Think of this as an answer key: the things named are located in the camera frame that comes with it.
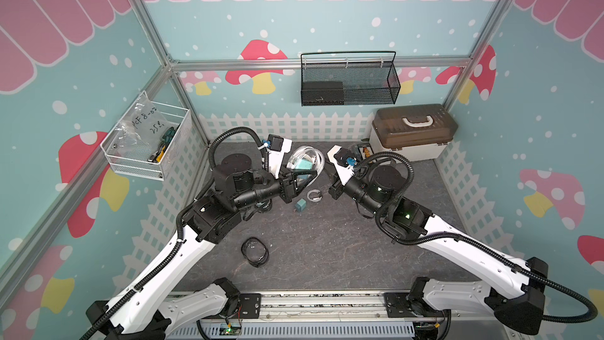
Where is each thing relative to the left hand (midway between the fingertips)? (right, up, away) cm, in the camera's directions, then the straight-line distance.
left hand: (313, 177), depth 58 cm
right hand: (+2, +4, +3) cm, 6 cm away
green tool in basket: (-46, +11, +16) cm, 50 cm away
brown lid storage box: (+44, +16, +39) cm, 61 cm away
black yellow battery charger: (+27, +10, +58) cm, 65 cm away
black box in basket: (+5, +33, +40) cm, 52 cm away
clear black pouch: (-21, -29, +27) cm, 45 cm away
